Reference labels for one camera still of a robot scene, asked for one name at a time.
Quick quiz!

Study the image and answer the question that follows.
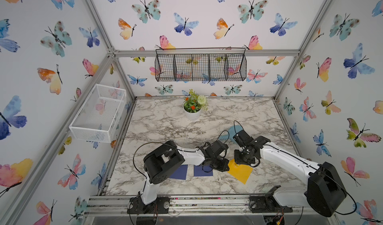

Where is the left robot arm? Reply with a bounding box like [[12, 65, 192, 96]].
[[127, 140, 229, 214]]

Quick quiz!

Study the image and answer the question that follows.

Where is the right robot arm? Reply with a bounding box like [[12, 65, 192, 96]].
[[232, 127, 351, 218]]

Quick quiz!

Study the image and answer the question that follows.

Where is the left navy envelope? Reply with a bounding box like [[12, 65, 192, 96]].
[[170, 165, 188, 180]]

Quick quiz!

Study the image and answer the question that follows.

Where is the potted flower plant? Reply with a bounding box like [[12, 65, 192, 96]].
[[183, 89, 208, 121]]

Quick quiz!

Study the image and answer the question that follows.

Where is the black wire wall basket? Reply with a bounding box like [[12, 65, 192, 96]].
[[155, 47, 247, 82]]

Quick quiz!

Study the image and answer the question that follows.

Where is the white mesh wall basket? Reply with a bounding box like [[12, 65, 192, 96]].
[[69, 84, 127, 143]]

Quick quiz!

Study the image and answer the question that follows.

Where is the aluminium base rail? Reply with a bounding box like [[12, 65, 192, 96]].
[[85, 194, 317, 217]]

